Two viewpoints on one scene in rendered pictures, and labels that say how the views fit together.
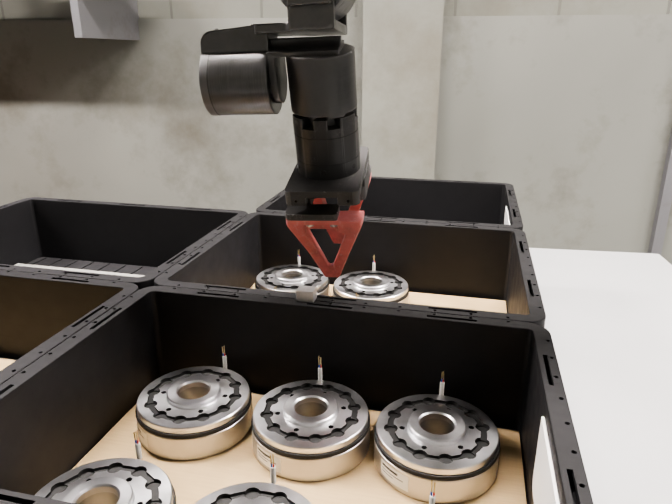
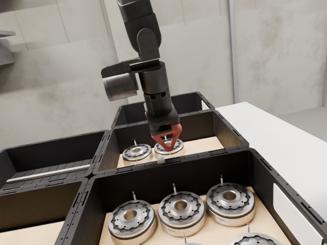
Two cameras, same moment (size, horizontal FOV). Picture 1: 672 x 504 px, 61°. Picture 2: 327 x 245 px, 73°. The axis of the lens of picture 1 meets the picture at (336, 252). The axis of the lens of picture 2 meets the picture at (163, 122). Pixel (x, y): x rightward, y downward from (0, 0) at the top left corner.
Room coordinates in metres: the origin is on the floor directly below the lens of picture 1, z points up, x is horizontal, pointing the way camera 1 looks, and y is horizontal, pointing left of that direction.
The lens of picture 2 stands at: (0.05, 0.12, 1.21)
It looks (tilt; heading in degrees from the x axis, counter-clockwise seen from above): 21 degrees down; 346
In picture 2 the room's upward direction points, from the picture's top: 10 degrees counter-clockwise
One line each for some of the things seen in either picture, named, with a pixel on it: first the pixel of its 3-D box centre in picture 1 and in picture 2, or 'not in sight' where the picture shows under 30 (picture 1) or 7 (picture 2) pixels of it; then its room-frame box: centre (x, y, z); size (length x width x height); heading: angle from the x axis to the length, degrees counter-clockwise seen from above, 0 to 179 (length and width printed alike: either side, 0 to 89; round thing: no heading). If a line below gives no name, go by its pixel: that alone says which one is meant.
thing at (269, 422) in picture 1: (310, 413); (180, 207); (0.42, 0.02, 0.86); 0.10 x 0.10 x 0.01
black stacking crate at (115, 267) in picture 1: (80, 272); (45, 176); (0.74, 0.36, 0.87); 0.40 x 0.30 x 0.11; 77
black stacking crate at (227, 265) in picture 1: (360, 299); (169, 153); (0.65, -0.03, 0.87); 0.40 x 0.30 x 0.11; 77
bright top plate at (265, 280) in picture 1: (292, 278); (136, 151); (0.74, 0.06, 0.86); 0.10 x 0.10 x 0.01
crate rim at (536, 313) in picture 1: (361, 261); (167, 138); (0.65, -0.03, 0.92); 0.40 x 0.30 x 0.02; 77
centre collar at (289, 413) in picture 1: (310, 408); (180, 205); (0.42, 0.02, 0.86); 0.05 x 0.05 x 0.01
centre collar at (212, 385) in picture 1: (193, 392); (130, 215); (0.45, 0.13, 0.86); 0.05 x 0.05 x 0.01
